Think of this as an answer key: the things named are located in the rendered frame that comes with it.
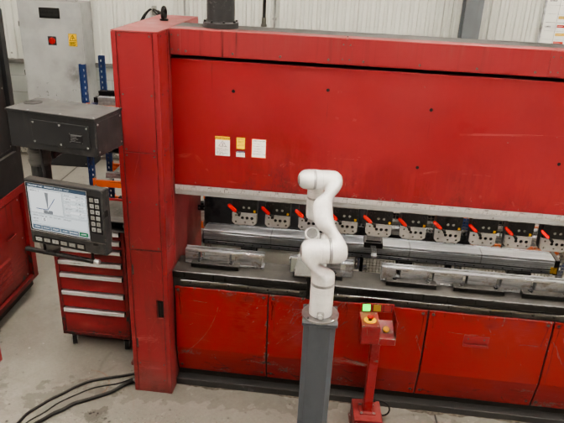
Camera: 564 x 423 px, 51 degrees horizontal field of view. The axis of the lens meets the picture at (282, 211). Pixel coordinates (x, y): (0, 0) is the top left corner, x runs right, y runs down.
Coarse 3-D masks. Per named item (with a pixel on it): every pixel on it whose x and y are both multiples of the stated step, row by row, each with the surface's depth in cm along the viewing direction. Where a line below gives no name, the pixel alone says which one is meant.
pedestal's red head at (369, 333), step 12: (360, 312) 349; (372, 312) 349; (384, 312) 350; (360, 324) 343; (372, 324) 338; (384, 324) 347; (396, 324) 337; (360, 336) 341; (372, 336) 338; (384, 336) 341
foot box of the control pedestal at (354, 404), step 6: (354, 402) 374; (360, 402) 375; (378, 402) 375; (354, 408) 370; (378, 408) 370; (348, 414) 380; (354, 414) 365; (378, 414) 366; (354, 420) 360; (360, 420) 360; (366, 420) 360; (372, 420) 360; (378, 420) 361
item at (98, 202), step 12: (24, 180) 300; (36, 180) 298; (48, 180) 297; (60, 180) 298; (96, 192) 290; (108, 192) 300; (96, 204) 292; (108, 204) 302; (96, 216) 295; (108, 216) 298; (96, 228) 298; (108, 228) 300; (36, 240) 312; (48, 240) 310; (60, 240) 307; (72, 240) 305; (84, 240) 303; (96, 240) 301; (108, 240) 302; (96, 252) 304; (108, 252) 303
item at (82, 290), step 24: (120, 216) 410; (120, 240) 393; (72, 264) 402; (96, 264) 400; (120, 264) 400; (72, 288) 412; (96, 288) 410; (120, 288) 407; (72, 312) 420; (96, 312) 416; (120, 312) 415; (72, 336) 432; (96, 336) 426; (120, 336) 423
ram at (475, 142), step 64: (192, 64) 325; (256, 64) 321; (192, 128) 340; (256, 128) 336; (320, 128) 331; (384, 128) 327; (448, 128) 323; (512, 128) 319; (192, 192) 356; (384, 192) 342; (448, 192) 338; (512, 192) 333
